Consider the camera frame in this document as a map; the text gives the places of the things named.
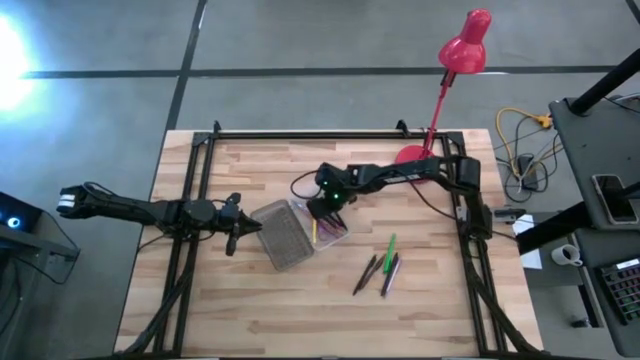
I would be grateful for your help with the translucent plastic supply box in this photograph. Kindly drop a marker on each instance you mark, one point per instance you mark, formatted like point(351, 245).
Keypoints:
point(322, 243)

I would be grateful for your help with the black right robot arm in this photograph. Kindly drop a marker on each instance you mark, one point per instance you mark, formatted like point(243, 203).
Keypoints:
point(400, 172)

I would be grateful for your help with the green marker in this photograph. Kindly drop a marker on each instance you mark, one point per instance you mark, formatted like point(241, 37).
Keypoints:
point(389, 252)

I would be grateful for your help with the orange wooden pencil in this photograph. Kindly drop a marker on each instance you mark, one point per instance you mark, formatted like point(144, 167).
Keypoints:
point(314, 232)

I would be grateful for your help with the black power adapter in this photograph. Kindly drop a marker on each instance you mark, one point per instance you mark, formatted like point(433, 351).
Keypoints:
point(526, 170)

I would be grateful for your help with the black pen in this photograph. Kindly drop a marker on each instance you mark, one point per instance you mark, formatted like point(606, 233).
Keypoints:
point(375, 270)
point(386, 286)
point(364, 275)

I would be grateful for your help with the black aluminium table frame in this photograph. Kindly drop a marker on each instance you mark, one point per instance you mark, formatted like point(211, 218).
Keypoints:
point(325, 135)

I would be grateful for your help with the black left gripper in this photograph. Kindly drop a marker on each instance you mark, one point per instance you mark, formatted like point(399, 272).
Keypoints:
point(227, 216)

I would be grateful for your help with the dark grey pen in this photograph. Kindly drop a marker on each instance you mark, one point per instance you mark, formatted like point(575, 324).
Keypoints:
point(396, 274)

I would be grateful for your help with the black metal pole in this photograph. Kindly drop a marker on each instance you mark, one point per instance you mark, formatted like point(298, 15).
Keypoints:
point(550, 230)
point(605, 82)

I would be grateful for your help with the grey plastic box lid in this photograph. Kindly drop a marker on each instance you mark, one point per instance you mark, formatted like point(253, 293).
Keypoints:
point(282, 235)

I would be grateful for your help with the red desk lamp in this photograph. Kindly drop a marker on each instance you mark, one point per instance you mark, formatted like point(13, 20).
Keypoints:
point(465, 50)

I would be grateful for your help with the white paper sheet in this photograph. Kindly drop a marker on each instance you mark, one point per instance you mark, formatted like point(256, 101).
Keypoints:
point(531, 260)

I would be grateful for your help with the grey side table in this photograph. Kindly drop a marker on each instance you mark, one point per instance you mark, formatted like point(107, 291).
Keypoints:
point(597, 245)
point(590, 150)

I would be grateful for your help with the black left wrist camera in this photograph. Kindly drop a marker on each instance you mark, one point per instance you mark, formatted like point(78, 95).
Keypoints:
point(233, 199)

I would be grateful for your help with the dark purple pen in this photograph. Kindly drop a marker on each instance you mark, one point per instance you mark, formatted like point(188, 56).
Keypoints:
point(334, 235)

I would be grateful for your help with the white mug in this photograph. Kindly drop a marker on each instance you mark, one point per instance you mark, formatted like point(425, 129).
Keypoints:
point(565, 255)

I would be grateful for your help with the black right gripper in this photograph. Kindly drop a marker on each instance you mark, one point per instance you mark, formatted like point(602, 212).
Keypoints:
point(337, 200)

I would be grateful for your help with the black device with blue light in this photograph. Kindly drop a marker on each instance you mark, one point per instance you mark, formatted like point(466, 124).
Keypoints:
point(20, 212)

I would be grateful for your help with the black smartphone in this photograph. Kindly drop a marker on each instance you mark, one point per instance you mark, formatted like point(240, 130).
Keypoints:
point(615, 197)

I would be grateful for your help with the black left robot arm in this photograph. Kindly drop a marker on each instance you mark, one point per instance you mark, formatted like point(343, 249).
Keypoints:
point(125, 206)

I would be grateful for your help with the black keypad with coloured keys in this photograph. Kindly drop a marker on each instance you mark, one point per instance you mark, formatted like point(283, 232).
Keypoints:
point(625, 292)

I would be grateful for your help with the small black box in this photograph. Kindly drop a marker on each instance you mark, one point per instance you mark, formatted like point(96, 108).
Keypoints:
point(510, 214)

